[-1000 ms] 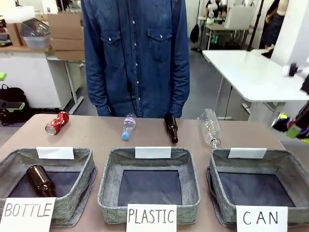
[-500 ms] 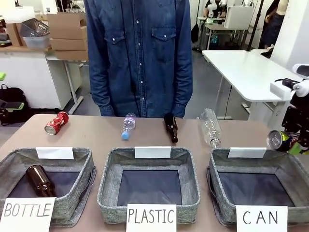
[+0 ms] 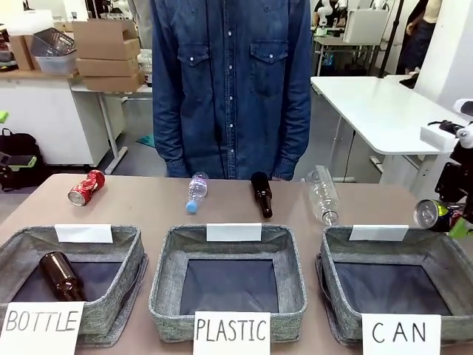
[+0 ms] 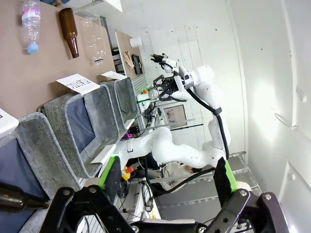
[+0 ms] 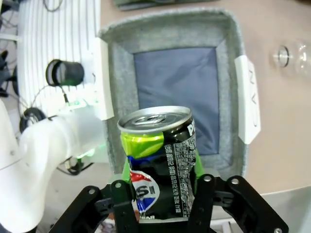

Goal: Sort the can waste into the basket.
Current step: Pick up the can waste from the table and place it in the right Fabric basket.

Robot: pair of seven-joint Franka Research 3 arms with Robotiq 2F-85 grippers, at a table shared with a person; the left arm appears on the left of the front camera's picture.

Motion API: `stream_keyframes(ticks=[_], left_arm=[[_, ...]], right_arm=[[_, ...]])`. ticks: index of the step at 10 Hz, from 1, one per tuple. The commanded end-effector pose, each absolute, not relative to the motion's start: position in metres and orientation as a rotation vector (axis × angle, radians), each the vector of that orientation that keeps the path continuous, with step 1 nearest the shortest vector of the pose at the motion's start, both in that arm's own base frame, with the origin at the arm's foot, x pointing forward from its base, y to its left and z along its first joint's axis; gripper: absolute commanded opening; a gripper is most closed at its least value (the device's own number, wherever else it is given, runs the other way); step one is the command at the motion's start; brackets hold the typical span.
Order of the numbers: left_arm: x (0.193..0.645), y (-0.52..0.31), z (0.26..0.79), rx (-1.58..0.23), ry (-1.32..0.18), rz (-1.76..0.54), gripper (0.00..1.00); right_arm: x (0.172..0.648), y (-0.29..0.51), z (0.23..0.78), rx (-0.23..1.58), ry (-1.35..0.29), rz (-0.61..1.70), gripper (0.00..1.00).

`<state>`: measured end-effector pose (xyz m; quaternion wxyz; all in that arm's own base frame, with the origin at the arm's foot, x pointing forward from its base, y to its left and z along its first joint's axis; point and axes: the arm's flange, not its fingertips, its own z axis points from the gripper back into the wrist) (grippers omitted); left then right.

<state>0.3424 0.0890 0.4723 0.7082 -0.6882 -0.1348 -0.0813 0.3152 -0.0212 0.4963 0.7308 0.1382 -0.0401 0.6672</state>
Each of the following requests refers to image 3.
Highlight person left forearm denim sleeve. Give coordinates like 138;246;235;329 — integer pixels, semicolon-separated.
272;92;314;183

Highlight white desk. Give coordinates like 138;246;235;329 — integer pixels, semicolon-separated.
310;74;471;183

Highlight small cardboard box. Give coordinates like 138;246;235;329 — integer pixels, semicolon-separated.
8;34;42;72

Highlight clear empty plastic bottle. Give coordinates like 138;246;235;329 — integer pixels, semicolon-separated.
304;164;341;227

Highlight grey fabric basket can sign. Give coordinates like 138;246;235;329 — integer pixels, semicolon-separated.
315;224;473;347

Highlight black tripod pole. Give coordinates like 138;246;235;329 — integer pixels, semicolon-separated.
376;0;406;79

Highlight blank white card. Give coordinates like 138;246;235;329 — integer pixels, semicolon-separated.
205;223;263;243
348;224;410;243
54;223;114;244

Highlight person right forearm denim sleeve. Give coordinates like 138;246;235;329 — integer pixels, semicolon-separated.
152;92;188;179

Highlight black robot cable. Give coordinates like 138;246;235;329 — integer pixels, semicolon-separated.
427;119;465;135

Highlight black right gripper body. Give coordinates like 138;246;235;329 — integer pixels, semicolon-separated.
435;142;473;209

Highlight background person dark clothes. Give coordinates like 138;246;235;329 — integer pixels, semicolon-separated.
396;0;445;75

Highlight paper sign reading plastic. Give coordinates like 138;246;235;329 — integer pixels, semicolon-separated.
192;311;272;355

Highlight translucent plastic bin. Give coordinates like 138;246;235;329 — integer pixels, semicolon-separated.
34;50;79;75

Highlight grey fabric basket plastic sign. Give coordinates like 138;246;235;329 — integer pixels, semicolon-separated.
148;223;308;343

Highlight black backpack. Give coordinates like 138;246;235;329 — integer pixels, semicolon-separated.
0;126;46;192

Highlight white square box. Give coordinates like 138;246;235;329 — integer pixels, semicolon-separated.
343;8;389;46

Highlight white table with metal legs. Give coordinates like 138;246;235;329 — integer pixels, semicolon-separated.
0;69;154;175

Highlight person torso denim shirt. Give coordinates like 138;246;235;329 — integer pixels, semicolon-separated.
149;0;314;182

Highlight white foam block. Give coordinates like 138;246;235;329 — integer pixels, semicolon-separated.
419;121;467;152

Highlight large open cardboard box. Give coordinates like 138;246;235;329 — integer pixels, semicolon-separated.
71;19;141;61

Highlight yellow green drink can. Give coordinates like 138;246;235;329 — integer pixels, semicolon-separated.
413;199;451;234

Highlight wide brown glass bottle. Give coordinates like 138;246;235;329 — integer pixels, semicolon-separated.
38;251;89;302

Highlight flat cardboard box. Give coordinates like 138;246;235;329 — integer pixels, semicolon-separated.
75;55;142;78
82;70;146;92

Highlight blue cap water bottle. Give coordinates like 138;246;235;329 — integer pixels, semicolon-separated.
184;171;211;216

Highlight slim dark brown glass bottle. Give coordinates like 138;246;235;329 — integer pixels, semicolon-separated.
250;171;274;220

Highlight paper sign reading bottle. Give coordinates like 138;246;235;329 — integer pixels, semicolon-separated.
0;300;86;355

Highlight grey fabric basket bottle sign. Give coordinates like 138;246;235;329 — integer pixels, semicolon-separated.
0;224;149;348

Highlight paper sign reading can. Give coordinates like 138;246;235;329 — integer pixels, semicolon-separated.
361;313;442;355

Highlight grey background table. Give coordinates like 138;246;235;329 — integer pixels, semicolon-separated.
311;35;382;78

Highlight grey plastic mesh basket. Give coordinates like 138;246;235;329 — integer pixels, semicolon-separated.
30;27;78;58

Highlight crushed red soda can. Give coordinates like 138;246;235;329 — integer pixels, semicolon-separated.
67;169;106;206

